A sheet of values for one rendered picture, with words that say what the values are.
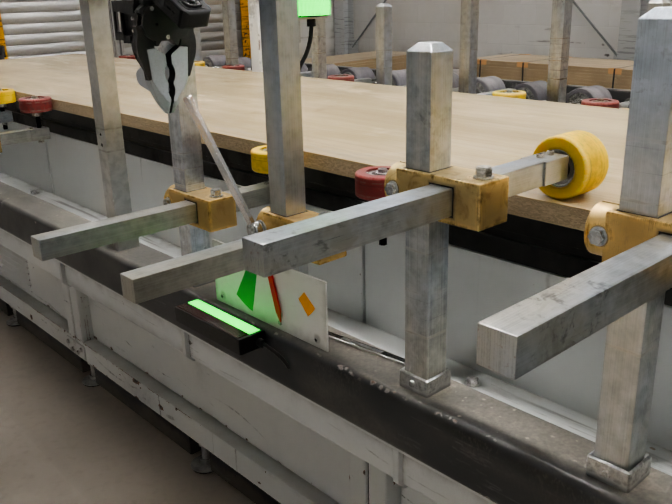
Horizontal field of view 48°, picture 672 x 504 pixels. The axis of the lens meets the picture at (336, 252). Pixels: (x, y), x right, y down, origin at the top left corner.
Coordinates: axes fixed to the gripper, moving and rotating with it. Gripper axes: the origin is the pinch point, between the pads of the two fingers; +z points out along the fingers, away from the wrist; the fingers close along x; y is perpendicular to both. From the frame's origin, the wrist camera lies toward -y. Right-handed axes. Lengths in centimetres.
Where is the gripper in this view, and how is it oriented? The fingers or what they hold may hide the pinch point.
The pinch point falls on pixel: (171, 104)
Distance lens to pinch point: 109.8
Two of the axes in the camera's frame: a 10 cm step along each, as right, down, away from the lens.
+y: -6.8, -2.3, 7.0
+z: 0.3, 9.4, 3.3
